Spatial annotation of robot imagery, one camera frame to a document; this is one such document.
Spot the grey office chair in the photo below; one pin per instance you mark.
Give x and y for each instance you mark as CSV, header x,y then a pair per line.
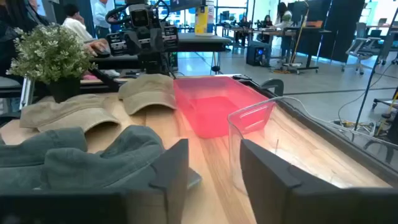
x,y
362,46

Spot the black side table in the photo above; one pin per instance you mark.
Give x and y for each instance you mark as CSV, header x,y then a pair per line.
x,y
199,42

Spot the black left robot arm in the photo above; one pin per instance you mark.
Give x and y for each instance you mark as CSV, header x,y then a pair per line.
x,y
152,63

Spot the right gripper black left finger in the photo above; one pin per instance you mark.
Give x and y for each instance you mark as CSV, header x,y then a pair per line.
x,y
174,174

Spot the long office desk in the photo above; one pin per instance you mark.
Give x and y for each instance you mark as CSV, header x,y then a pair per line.
x,y
273,31

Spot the silver metal frame post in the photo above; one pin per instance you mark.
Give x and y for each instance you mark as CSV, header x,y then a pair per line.
x,y
27,93

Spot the black plant pot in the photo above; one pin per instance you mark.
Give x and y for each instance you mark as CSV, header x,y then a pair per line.
x,y
63,88

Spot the clear plastic bin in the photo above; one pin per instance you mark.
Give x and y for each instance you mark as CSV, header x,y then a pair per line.
x,y
248,121

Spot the tan baseball cap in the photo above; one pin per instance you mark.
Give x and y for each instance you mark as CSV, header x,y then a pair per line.
x,y
71,113

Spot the black partition panel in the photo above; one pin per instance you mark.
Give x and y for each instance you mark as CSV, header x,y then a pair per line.
x,y
342,28

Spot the dark green baseball cap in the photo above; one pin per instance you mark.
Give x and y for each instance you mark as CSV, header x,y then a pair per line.
x,y
25,152

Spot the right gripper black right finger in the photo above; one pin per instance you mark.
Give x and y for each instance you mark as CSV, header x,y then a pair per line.
x,y
267,186

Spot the black table edge trim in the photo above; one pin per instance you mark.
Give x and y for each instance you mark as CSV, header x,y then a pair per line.
x,y
311,121

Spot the pink translucent plastic bin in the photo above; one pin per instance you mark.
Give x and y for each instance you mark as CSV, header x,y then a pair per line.
x,y
211,109

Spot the person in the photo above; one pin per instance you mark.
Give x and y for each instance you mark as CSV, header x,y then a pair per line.
x,y
283,21
101,17
15,21
267,23
76,26

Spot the yellow wipes canister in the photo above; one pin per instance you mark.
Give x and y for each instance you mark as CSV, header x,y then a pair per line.
x,y
203,18

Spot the dark green caps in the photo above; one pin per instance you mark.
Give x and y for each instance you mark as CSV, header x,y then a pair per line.
x,y
124,155

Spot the black computer tower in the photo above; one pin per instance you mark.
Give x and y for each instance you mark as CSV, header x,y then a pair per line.
x,y
257,54

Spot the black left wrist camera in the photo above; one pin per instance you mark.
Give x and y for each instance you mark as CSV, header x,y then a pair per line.
x,y
139,17

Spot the green white artificial plant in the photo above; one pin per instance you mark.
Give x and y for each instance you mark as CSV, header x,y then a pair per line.
x,y
49,53

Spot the black tripod pole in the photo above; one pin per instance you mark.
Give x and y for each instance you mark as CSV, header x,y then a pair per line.
x,y
373,73

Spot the grey table clamp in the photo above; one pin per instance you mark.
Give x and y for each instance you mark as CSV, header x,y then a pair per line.
x,y
273,84

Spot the beige caps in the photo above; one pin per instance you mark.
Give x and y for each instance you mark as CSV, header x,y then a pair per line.
x,y
146,93

